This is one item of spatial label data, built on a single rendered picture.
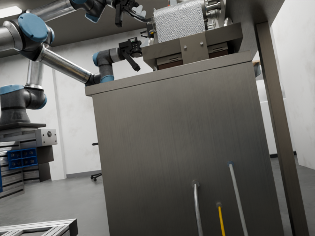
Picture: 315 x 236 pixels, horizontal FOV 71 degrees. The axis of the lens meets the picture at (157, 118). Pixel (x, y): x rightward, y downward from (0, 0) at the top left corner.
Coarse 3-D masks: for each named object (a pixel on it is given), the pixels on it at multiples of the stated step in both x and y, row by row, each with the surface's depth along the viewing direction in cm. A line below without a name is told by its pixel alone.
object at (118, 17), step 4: (116, 8) 121; (120, 8) 121; (116, 12) 120; (120, 12) 121; (116, 16) 120; (120, 16) 122; (116, 20) 120; (120, 20) 121; (116, 24) 121; (120, 24) 122
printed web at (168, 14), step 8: (192, 0) 110; (168, 8) 112; (176, 8) 111; (184, 8) 109; (192, 8) 108; (200, 8) 107; (160, 16) 112; (168, 16) 111; (176, 16) 110; (184, 16) 109
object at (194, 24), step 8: (192, 16) 108; (200, 16) 107; (160, 24) 112; (168, 24) 111; (176, 24) 110; (184, 24) 109; (192, 24) 108; (200, 24) 107; (160, 32) 112; (168, 32) 111; (176, 32) 110; (184, 32) 109; (192, 32) 108; (160, 40) 112
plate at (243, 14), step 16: (224, 0) 92; (240, 0) 89; (256, 0) 91; (272, 0) 93; (224, 16) 102; (240, 16) 103; (256, 16) 105; (272, 16) 107; (240, 48) 147; (256, 48) 152
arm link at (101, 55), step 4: (96, 52) 119; (100, 52) 118; (104, 52) 117; (108, 52) 116; (92, 56) 119; (96, 56) 117; (100, 56) 117; (104, 56) 116; (108, 56) 116; (96, 60) 118; (100, 60) 117; (104, 60) 117; (108, 60) 117; (96, 64) 119; (100, 64) 117
